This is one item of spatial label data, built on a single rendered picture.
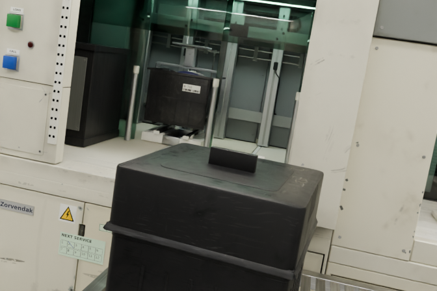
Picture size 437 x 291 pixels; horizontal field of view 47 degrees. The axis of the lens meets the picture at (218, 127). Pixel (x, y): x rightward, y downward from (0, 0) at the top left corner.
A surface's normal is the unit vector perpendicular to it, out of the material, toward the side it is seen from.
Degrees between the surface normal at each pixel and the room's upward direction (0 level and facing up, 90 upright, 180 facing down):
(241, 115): 90
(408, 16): 90
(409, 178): 90
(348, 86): 90
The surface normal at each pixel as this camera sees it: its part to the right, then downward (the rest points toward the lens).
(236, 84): -0.20, 0.11
